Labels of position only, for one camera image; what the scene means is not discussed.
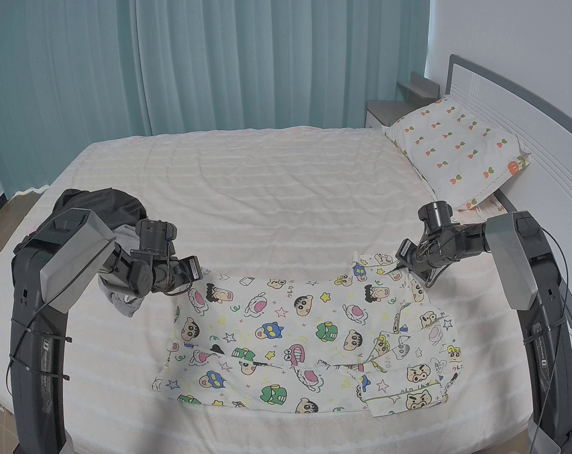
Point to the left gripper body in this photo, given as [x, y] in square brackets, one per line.
[186, 275]

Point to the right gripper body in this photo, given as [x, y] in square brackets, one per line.
[416, 256]

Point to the white printed pyjama top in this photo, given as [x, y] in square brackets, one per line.
[290, 338]

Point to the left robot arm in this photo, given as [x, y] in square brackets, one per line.
[35, 348]

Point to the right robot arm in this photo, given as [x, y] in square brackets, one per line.
[551, 348]

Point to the light grey garment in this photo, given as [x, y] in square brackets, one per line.
[125, 303]

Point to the black garment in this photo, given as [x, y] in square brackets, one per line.
[120, 206]

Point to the white printed pillow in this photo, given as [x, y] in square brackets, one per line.
[461, 152]

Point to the bed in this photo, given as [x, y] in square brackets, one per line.
[290, 182]

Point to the grey bedside table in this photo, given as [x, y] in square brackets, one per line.
[385, 111]

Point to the blue-green curtain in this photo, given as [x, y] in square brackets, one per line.
[219, 50]

